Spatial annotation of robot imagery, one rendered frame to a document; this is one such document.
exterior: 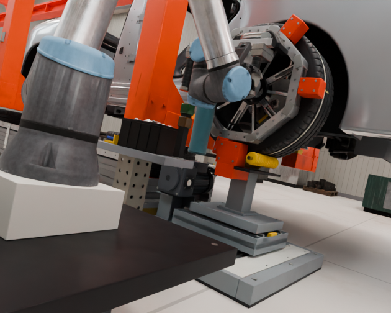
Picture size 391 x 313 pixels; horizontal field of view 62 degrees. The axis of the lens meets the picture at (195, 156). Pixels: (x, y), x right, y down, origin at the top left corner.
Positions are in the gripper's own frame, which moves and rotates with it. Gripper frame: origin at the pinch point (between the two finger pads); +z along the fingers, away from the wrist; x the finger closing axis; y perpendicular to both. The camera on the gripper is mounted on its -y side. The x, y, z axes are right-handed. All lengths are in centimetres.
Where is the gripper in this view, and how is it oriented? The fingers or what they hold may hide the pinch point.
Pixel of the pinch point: (256, 76)
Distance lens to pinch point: 134.1
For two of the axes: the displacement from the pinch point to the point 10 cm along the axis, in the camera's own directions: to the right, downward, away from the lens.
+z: 6.0, 1.1, 7.9
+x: 7.7, 1.7, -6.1
